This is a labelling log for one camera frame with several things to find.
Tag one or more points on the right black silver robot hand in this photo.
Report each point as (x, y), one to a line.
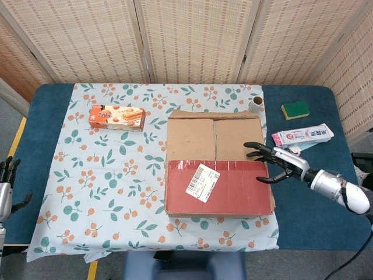
(288, 163)

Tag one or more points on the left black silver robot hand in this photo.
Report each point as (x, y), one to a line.
(5, 201)

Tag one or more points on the red brown cardboard box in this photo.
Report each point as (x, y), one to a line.
(227, 192)

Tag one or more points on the white pink toothpaste box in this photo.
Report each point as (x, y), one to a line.
(304, 136)

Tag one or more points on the orange biscuit box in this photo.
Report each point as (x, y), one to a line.
(116, 118)

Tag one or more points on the small pale paper card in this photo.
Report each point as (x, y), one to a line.
(297, 150)

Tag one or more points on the green yellow sponge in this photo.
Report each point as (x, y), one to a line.
(295, 109)

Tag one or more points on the cardboard paper tube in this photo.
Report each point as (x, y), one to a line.
(255, 107)

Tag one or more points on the white sneaker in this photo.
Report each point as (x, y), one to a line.
(362, 176)

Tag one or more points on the floral print tablecloth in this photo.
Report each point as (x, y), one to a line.
(102, 181)

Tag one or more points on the blue padded seat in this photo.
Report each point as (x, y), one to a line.
(183, 266)

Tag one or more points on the bamboo folding screen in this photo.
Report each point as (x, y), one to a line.
(192, 38)

